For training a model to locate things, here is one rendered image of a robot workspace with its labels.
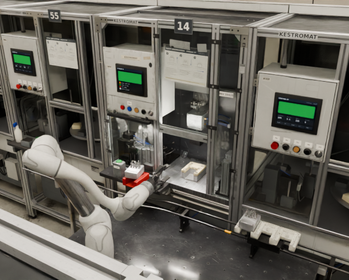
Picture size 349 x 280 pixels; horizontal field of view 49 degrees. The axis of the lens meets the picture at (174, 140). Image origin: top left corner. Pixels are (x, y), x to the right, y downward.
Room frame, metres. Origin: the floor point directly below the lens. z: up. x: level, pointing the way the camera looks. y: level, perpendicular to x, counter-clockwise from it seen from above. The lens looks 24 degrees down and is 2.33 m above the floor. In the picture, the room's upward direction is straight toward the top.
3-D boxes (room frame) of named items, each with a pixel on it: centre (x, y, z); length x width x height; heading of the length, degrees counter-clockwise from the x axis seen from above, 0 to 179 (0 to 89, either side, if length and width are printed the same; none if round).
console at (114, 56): (2.63, 0.25, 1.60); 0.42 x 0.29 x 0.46; 60
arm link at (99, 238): (1.79, 0.44, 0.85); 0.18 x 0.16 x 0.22; 12
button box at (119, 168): (2.48, 0.40, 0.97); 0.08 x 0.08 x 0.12; 60
